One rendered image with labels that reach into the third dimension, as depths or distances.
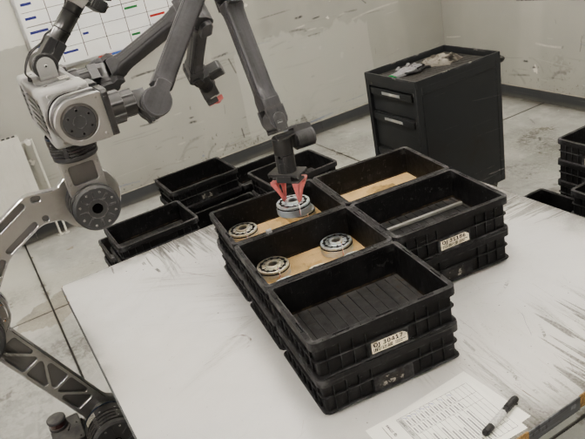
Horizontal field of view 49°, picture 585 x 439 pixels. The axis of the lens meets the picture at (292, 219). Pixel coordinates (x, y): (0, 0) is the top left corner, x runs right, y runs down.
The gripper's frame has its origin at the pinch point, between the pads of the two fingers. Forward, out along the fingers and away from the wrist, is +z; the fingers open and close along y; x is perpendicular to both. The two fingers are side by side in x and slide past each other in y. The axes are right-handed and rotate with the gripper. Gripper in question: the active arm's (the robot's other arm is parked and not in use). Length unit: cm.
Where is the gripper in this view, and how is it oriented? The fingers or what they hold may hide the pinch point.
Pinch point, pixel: (292, 199)
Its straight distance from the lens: 190.9
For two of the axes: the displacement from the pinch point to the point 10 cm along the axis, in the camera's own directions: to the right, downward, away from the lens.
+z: 1.6, 8.9, 4.3
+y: -9.0, -0.5, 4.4
